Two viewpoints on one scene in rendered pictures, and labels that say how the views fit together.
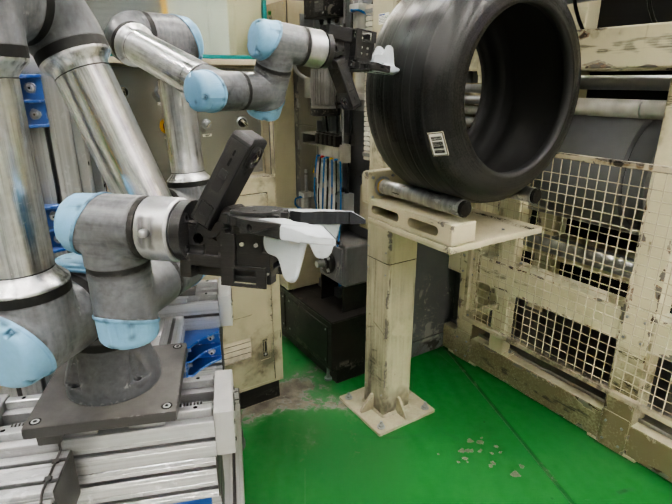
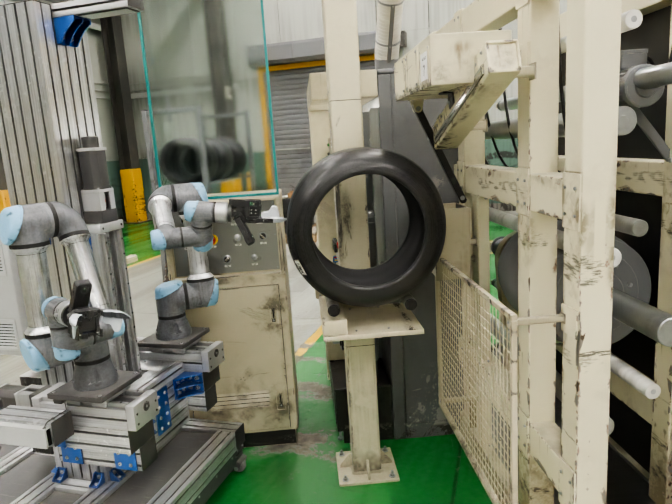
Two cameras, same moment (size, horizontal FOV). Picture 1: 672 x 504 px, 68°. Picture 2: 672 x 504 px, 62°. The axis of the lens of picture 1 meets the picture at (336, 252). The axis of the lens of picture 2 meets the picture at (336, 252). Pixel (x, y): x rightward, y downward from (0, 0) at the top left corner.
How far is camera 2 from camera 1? 1.41 m
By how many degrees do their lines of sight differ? 29
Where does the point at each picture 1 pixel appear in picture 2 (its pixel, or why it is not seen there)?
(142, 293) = (65, 338)
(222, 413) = (128, 407)
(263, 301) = (278, 364)
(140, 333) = (64, 354)
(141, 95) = not seen: hidden behind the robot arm
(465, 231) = (336, 326)
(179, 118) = not seen: hidden behind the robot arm
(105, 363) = (82, 371)
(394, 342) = (358, 411)
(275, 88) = (199, 235)
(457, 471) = not seen: outside the picture
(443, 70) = (295, 223)
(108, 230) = (50, 312)
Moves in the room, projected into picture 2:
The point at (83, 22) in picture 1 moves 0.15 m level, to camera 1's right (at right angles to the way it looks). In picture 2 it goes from (72, 227) to (104, 227)
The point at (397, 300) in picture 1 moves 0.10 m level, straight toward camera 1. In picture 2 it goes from (357, 376) to (344, 385)
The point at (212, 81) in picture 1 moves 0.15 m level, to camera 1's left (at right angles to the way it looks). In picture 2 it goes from (157, 236) to (127, 235)
